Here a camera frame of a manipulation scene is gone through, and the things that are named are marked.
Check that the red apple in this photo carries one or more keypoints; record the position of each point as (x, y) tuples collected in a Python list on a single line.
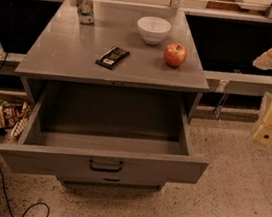
[(175, 54)]

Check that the brown snack bag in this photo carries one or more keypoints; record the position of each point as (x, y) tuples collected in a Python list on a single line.
[(11, 114)]

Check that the grey metal drawer cabinet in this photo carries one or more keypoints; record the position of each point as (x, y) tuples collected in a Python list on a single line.
[(66, 51)]

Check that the black rxbar chocolate bar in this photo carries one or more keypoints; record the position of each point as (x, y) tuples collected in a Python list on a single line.
[(111, 58)]

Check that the white patterned snack bag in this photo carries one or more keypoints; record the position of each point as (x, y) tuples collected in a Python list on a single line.
[(22, 122)]

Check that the open grey top drawer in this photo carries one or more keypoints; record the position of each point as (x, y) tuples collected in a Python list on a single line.
[(72, 124)]

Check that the grey metal rail frame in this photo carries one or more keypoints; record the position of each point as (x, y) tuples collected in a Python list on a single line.
[(240, 84)]

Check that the black drawer handle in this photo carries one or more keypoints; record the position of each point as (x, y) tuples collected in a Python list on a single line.
[(105, 168)]

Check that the white ceramic bowl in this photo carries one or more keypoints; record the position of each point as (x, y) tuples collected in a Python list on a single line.
[(153, 30)]

